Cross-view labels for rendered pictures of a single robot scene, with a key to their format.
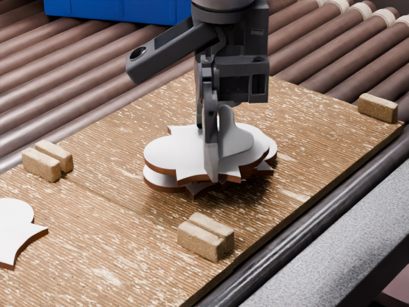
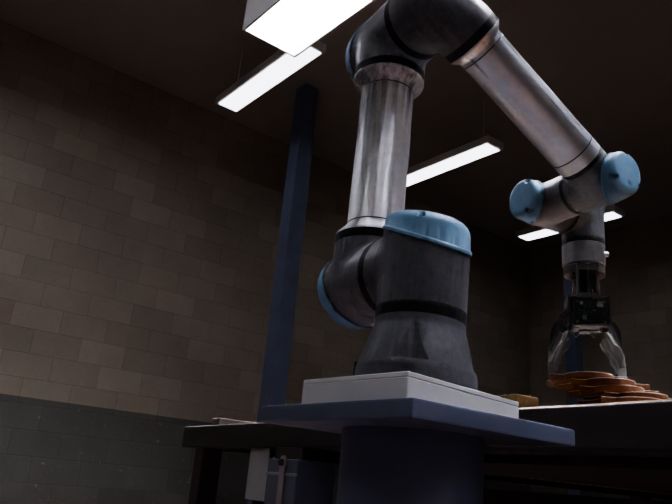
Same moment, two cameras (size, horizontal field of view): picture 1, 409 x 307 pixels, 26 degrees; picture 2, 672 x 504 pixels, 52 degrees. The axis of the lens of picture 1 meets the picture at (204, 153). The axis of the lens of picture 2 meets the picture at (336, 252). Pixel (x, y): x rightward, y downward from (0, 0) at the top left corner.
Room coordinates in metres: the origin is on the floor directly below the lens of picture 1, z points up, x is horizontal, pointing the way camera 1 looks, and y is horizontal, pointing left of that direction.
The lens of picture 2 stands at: (0.91, -1.29, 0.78)
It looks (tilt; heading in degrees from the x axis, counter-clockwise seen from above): 19 degrees up; 110
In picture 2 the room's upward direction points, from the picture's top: 5 degrees clockwise
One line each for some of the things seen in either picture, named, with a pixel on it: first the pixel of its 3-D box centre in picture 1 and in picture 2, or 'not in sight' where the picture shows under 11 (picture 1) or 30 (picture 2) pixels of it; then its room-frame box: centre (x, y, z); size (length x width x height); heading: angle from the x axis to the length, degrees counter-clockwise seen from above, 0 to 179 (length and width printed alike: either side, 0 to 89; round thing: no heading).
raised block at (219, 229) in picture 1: (210, 232); (523, 403); (0.83, -0.01, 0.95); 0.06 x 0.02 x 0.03; 51
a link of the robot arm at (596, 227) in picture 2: not in sight; (581, 218); (0.94, -0.02, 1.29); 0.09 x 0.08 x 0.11; 47
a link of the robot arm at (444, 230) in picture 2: not in sight; (421, 264); (0.73, -0.43, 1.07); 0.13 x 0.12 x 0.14; 137
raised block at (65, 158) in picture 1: (53, 156); not in sight; (1.00, 0.20, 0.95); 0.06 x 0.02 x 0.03; 51
